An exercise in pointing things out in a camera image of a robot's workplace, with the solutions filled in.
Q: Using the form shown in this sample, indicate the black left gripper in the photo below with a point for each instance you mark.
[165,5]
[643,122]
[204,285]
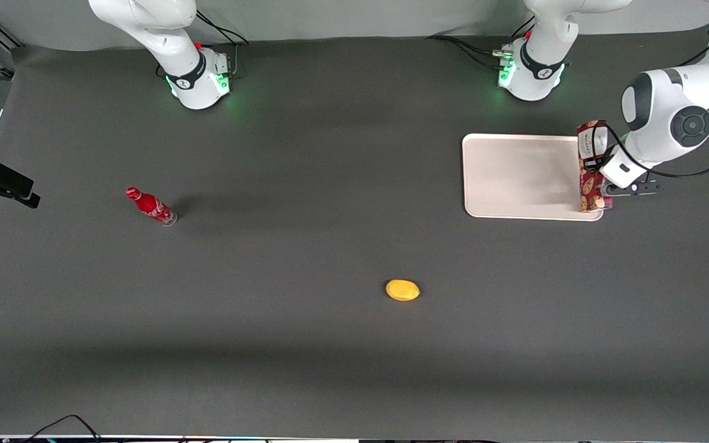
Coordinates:
[594,163]

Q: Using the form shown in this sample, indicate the red cookie box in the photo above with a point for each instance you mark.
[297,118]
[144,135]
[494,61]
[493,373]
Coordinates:
[589,141]

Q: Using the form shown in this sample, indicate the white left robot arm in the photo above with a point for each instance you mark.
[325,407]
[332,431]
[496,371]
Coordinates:
[668,117]

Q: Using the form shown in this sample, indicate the beige rectangular plastic tray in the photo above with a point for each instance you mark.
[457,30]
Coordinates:
[524,177]

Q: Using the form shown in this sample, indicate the red cola bottle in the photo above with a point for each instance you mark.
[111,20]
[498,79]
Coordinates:
[151,206]

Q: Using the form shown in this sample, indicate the yellow lemon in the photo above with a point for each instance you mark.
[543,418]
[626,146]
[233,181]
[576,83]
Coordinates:
[402,290]

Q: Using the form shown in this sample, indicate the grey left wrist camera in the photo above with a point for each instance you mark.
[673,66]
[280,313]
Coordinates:
[624,167]

